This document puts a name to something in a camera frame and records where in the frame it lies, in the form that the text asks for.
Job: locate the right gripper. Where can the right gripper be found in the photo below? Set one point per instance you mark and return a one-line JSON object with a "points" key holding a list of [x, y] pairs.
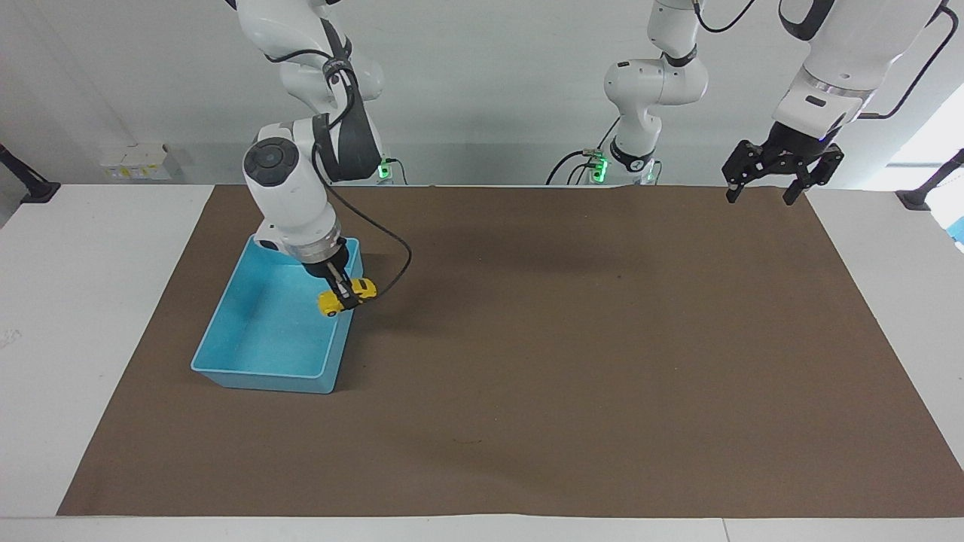
{"points": [[327, 267]]}

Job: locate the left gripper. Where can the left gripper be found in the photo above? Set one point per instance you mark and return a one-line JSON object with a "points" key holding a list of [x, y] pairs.
{"points": [[794, 147]]}

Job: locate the yellow toy beetle car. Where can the yellow toy beetle car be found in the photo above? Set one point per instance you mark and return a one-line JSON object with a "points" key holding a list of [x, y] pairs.
{"points": [[364, 287]]}

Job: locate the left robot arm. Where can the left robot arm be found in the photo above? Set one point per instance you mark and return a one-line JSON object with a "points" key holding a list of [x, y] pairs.
{"points": [[836, 53]]}

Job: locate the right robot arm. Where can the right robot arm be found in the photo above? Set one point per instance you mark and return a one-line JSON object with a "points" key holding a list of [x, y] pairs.
{"points": [[290, 199]]}

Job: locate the light blue plastic bin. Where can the light blue plastic bin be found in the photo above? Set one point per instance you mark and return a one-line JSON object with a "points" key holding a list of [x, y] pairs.
{"points": [[263, 331]]}

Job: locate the black stand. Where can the black stand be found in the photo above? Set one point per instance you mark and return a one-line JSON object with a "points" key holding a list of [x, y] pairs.
{"points": [[922, 196], [34, 188]]}

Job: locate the white wall socket box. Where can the white wall socket box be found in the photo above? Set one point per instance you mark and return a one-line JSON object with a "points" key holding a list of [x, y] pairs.
{"points": [[139, 162]]}

